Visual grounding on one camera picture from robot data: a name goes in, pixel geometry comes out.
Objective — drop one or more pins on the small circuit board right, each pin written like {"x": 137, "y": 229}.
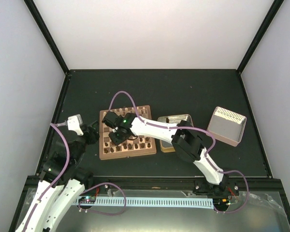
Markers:
{"x": 224, "y": 201}

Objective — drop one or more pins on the small circuit board left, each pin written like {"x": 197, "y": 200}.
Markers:
{"x": 87, "y": 199}

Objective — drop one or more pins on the wooden chess board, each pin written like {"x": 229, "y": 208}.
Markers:
{"x": 123, "y": 153}

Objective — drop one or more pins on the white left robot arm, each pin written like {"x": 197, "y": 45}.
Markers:
{"x": 62, "y": 181}

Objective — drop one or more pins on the small circuit board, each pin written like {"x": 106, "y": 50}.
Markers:
{"x": 87, "y": 199}
{"x": 224, "y": 201}

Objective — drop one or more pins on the yellow bear metal tin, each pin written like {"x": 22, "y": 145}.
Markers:
{"x": 175, "y": 119}

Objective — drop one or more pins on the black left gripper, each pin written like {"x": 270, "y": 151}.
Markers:
{"x": 93, "y": 135}

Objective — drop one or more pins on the white slotted cable duct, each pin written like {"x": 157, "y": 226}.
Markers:
{"x": 150, "y": 202}

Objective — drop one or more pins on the pink tin lid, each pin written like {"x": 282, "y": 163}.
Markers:
{"x": 227, "y": 126}

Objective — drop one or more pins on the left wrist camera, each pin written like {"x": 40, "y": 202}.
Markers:
{"x": 74, "y": 124}

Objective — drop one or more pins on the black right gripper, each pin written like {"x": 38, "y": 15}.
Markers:
{"x": 117, "y": 141}

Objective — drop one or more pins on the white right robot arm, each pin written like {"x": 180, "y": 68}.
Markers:
{"x": 183, "y": 137}

